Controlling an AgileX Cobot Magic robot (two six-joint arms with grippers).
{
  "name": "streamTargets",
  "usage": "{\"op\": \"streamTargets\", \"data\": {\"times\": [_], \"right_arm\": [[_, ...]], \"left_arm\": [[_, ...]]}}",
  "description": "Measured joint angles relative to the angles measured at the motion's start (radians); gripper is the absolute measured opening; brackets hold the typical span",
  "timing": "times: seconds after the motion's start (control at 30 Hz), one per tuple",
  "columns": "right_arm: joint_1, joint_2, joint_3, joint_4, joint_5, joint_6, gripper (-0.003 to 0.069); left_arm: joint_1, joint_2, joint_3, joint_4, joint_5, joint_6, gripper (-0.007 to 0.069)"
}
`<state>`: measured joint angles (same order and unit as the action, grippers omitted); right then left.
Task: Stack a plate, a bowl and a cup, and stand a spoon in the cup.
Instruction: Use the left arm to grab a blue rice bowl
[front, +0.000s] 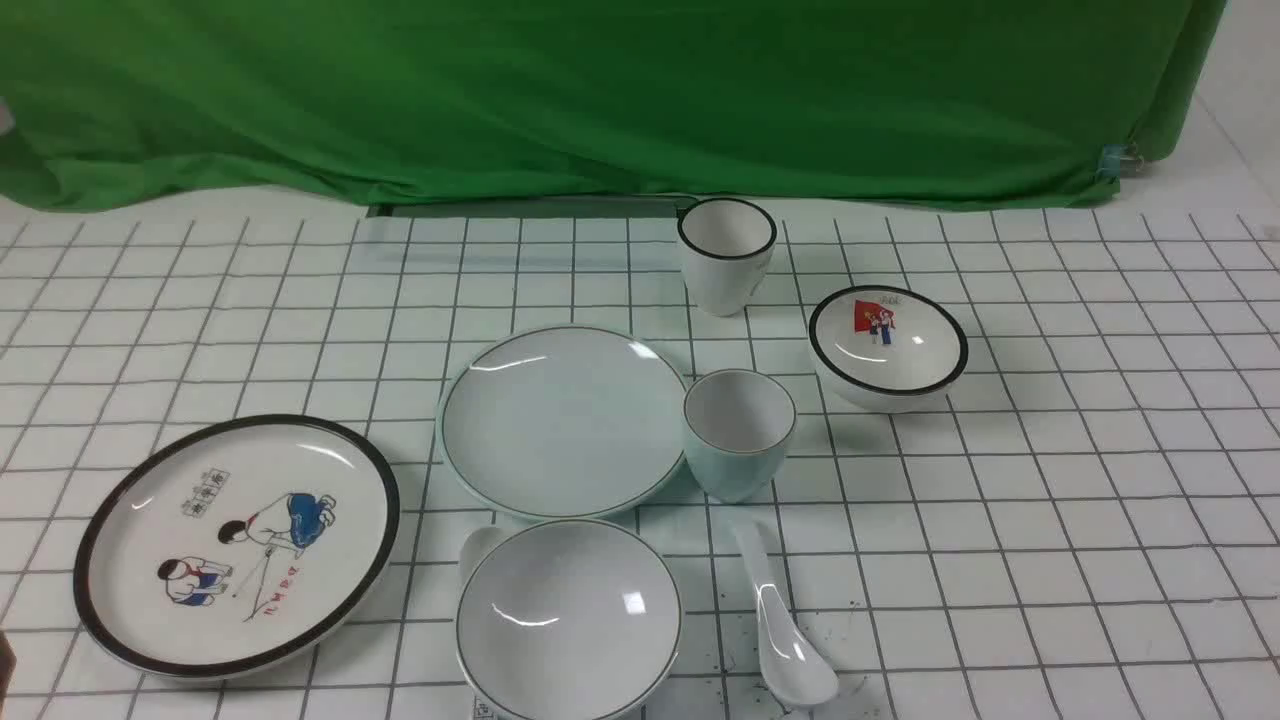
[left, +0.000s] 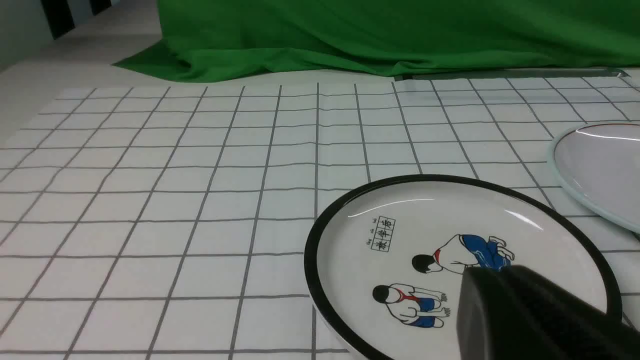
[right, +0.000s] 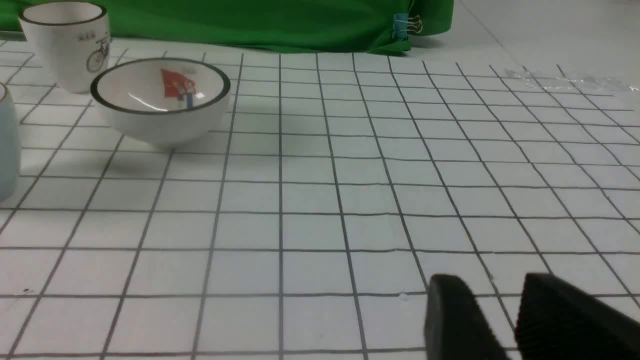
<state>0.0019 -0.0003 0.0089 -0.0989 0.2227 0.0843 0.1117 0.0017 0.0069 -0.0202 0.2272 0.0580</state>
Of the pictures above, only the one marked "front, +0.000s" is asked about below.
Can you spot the pale blue cup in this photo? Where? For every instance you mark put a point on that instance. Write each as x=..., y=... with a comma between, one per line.
x=737, y=427

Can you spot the pale blue bowl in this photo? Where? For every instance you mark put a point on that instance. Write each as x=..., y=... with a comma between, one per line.
x=568, y=619

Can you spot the plain white ceramic spoon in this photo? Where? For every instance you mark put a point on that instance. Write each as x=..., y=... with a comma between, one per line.
x=792, y=668

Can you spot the pale blue plate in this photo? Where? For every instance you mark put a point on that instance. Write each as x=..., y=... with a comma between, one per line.
x=561, y=422

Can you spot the black-rimmed white cup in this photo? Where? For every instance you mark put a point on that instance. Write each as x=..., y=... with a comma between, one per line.
x=724, y=248

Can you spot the white spoon with lettering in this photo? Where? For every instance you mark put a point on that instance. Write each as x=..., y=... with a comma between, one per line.
x=477, y=545

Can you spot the black-rimmed cartoon bowl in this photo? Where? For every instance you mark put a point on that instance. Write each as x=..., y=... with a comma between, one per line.
x=885, y=349

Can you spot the green backdrop cloth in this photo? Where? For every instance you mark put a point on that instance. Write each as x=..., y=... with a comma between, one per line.
x=946, y=104

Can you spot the black-rimmed cartoon plate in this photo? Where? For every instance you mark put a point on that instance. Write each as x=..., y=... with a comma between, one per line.
x=236, y=547

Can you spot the blue binder clip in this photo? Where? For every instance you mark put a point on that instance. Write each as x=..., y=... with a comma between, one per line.
x=1119, y=161

